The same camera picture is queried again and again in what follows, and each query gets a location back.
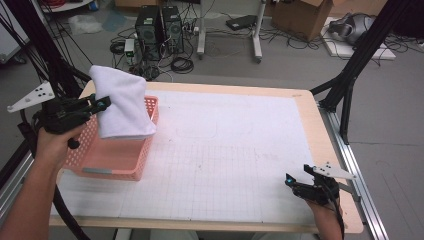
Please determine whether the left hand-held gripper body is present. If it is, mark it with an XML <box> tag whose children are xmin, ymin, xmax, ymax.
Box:
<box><xmin>6</xmin><ymin>80</ymin><xmax>93</xmax><ymax>150</ymax></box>

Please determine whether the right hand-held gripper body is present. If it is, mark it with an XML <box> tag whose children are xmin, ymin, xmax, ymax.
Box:
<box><xmin>291</xmin><ymin>162</ymin><xmax>357</xmax><ymax>205</ymax></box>

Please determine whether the lilac printed cloth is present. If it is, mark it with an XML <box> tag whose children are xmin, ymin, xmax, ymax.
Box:
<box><xmin>89</xmin><ymin>64</ymin><xmax>158</xmax><ymax>140</ymax></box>

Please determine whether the pink plastic basket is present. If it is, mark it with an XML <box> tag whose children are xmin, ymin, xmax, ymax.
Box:
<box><xmin>63</xmin><ymin>95</ymin><xmax>160</xmax><ymax>182</ymax></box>

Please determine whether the person's right hand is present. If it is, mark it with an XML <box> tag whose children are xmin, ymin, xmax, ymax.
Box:
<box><xmin>306</xmin><ymin>199</ymin><xmax>343</xmax><ymax>226</ymax></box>

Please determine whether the person's left hand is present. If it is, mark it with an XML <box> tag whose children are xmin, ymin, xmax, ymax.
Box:
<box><xmin>34</xmin><ymin>123</ymin><xmax>87</xmax><ymax>172</ymax></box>

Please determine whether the white power adapter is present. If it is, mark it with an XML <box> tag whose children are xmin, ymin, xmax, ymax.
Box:
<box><xmin>123</xmin><ymin>38</ymin><xmax>136</xmax><ymax>65</ymax></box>

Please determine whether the clear plastic bag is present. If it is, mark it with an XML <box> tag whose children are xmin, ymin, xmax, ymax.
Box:
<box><xmin>68</xmin><ymin>13</ymin><xmax>104</xmax><ymax>36</ymax></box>

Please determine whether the teal sheet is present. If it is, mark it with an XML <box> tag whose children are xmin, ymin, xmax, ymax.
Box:
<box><xmin>101</xmin><ymin>10</ymin><xmax>129</xmax><ymax>33</ymax></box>

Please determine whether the white grid mat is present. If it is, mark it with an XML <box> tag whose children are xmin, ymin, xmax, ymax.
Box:
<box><xmin>49</xmin><ymin>89</ymin><xmax>329</xmax><ymax>225</ymax></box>

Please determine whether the black computer tower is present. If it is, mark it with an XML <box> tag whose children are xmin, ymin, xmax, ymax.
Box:
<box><xmin>134</xmin><ymin>5</ymin><xmax>164</xmax><ymax>62</ymax></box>
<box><xmin>162</xmin><ymin>5</ymin><xmax>185</xmax><ymax>55</ymax></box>

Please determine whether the white cabinet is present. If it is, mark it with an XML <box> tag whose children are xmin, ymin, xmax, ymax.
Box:
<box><xmin>0</xmin><ymin>6</ymin><xmax>30</xmax><ymax>64</ymax></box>

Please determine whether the white flat board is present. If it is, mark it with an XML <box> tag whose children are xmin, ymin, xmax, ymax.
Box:
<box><xmin>321</xmin><ymin>16</ymin><xmax>397</xmax><ymax>61</ymax></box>

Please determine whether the white metal stand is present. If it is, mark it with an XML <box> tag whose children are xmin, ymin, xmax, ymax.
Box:
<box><xmin>196</xmin><ymin>0</ymin><xmax>268</xmax><ymax>64</ymax></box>

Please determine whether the grey rounded device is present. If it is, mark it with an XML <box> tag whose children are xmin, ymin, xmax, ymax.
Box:
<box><xmin>328</xmin><ymin>12</ymin><xmax>377</xmax><ymax>46</ymax></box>

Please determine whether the open cardboard box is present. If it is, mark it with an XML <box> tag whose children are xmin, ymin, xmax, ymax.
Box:
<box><xmin>270</xmin><ymin>0</ymin><xmax>334</xmax><ymax>42</ymax></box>

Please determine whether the black flat device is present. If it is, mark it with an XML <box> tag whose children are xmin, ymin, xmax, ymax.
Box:
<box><xmin>225</xmin><ymin>14</ymin><xmax>258</xmax><ymax>32</ymax></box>

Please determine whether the right hand-held gripper cable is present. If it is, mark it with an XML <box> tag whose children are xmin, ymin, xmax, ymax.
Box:
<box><xmin>328</xmin><ymin>179</ymin><xmax>346</xmax><ymax>240</ymax></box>

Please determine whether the grey metal bracket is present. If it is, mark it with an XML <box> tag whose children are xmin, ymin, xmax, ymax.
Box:
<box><xmin>339</xmin><ymin>182</ymin><xmax>362</xmax><ymax>203</ymax></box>

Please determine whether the aluminium rail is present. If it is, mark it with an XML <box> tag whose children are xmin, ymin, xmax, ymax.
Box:
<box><xmin>0</xmin><ymin>139</ymin><xmax>36</xmax><ymax>218</ymax></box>
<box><xmin>318</xmin><ymin>106</ymin><xmax>390</xmax><ymax>240</ymax></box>

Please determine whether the black metal frame strut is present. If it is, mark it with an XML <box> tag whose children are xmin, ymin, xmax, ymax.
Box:
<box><xmin>309</xmin><ymin>0</ymin><xmax>424</xmax><ymax>146</ymax></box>
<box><xmin>0</xmin><ymin>0</ymin><xmax>93</xmax><ymax>132</ymax></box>

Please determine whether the black cable coil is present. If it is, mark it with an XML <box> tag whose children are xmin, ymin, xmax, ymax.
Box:
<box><xmin>170</xmin><ymin>56</ymin><xmax>195</xmax><ymax>75</ymax></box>

